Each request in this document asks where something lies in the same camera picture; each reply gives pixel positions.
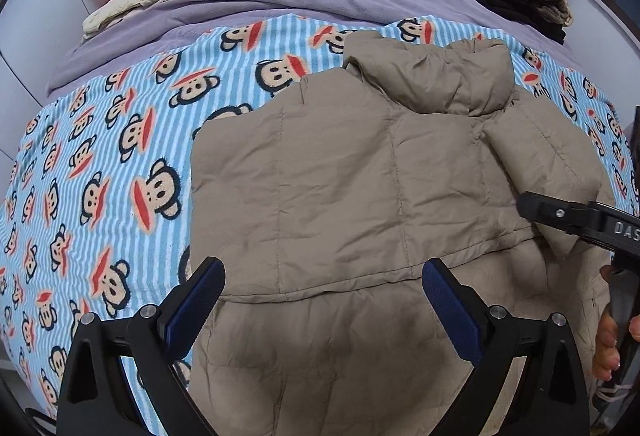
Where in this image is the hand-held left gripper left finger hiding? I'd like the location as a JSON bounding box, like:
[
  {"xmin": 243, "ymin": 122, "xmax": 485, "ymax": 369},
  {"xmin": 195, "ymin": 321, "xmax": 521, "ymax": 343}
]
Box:
[{"xmin": 55, "ymin": 256, "xmax": 226, "ymax": 436}]

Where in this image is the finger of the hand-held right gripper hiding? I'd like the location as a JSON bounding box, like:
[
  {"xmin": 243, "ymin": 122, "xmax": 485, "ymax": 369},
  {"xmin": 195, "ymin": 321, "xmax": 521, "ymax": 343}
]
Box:
[{"xmin": 517, "ymin": 191, "xmax": 595, "ymax": 237}]

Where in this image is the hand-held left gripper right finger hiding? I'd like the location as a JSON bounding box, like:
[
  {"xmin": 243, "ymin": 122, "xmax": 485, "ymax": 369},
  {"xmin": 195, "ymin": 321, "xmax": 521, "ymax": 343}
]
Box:
[{"xmin": 421, "ymin": 258, "xmax": 591, "ymax": 436}]

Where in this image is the khaki puffer jacket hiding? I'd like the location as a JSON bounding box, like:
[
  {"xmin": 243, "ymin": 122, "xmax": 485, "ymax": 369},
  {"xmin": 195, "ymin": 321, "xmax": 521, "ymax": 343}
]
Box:
[{"xmin": 187, "ymin": 30, "xmax": 627, "ymax": 436}]

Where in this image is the person's right hand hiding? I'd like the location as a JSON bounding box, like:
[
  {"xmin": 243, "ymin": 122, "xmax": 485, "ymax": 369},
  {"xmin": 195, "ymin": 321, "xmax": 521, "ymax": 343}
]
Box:
[{"xmin": 591, "ymin": 263, "xmax": 640, "ymax": 383}]

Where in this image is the monkey print striped blanket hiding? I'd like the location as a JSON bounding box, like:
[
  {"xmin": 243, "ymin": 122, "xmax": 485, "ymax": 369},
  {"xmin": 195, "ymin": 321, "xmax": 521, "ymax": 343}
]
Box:
[{"xmin": 0, "ymin": 13, "xmax": 640, "ymax": 422}]

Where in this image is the black folded garment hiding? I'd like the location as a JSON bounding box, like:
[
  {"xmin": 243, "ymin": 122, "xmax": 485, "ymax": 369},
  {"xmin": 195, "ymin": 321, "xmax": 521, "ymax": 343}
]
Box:
[{"xmin": 444, "ymin": 0, "xmax": 568, "ymax": 44}]

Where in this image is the white cabinet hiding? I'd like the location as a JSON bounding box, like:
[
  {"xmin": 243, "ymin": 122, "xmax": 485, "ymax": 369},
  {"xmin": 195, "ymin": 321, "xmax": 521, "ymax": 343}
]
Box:
[{"xmin": 0, "ymin": 0, "xmax": 88, "ymax": 127}]

